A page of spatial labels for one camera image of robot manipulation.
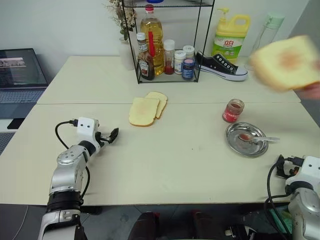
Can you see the yellow cooking oil bottle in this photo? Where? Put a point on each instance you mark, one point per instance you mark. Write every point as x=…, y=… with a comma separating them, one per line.
x=152, y=32

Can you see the dried flower bouquet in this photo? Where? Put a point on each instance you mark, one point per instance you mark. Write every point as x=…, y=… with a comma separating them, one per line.
x=125, y=17

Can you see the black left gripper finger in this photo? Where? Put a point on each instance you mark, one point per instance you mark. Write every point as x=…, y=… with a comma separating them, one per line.
x=105, y=138
x=114, y=134

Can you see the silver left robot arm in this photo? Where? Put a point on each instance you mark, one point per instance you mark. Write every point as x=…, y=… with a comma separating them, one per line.
x=66, y=172

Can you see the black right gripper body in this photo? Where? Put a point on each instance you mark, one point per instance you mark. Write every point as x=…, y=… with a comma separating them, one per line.
x=292, y=170

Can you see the round steel plate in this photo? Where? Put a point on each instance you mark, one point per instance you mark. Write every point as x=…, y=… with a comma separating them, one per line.
x=246, y=147

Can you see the yellow dish soap bottle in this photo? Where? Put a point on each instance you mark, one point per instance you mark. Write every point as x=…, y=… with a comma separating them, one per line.
x=230, y=37

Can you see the grey laptop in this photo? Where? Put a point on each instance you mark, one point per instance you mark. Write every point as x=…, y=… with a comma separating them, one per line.
x=20, y=75

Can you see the dark rounded shape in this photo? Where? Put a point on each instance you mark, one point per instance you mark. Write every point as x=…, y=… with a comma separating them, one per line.
x=143, y=226

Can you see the metal spoon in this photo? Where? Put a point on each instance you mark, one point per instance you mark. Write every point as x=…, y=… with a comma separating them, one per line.
x=260, y=139

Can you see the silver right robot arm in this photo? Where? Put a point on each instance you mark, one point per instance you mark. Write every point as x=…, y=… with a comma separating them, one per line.
x=306, y=207

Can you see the pale spice jar white lid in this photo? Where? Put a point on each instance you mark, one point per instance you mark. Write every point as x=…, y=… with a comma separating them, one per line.
x=188, y=51

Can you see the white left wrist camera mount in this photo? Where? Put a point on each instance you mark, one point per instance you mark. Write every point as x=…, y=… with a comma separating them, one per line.
x=86, y=127

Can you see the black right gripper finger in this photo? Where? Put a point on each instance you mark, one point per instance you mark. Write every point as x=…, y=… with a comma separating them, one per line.
x=280, y=162
x=281, y=175

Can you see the red spice jar white lid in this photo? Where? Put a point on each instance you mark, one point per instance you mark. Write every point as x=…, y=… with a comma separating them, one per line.
x=169, y=57

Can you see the person's bare hand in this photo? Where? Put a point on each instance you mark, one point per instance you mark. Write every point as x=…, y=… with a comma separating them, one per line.
x=310, y=92

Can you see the plain toast slice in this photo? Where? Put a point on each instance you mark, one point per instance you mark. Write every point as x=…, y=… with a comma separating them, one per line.
x=160, y=98

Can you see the blue jar with pink lid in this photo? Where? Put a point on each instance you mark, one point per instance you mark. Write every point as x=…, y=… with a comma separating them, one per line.
x=188, y=70

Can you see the blue lid on rack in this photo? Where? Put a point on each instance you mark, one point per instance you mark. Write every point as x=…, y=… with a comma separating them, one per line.
x=154, y=1

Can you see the blurred bread slice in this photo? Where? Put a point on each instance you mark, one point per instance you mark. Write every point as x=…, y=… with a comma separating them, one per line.
x=287, y=62

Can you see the black and white sneaker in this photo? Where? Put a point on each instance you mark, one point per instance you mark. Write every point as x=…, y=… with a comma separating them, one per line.
x=220, y=65

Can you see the white seasoning jar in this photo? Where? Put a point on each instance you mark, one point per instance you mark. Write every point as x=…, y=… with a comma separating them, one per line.
x=179, y=63

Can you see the clear bottle with green lid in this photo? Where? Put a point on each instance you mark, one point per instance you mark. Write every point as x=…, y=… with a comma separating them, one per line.
x=267, y=35

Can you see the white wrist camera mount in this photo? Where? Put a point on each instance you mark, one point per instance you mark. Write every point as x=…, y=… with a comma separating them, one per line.
x=86, y=127
x=308, y=170

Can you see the flat black pad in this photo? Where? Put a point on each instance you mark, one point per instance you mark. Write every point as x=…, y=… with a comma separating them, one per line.
x=15, y=124

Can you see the ketchup bottle with brown cap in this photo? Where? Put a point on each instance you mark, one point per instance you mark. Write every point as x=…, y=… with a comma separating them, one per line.
x=145, y=65

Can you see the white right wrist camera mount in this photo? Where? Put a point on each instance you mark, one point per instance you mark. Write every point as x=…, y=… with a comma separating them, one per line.
x=308, y=170

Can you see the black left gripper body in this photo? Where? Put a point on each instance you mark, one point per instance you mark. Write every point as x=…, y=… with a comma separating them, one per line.
x=100, y=140

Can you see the red jam glass jar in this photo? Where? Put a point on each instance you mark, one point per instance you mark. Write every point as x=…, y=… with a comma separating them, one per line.
x=232, y=112

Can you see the white vase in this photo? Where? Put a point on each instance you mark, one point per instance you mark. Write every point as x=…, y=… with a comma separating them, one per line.
x=126, y=56

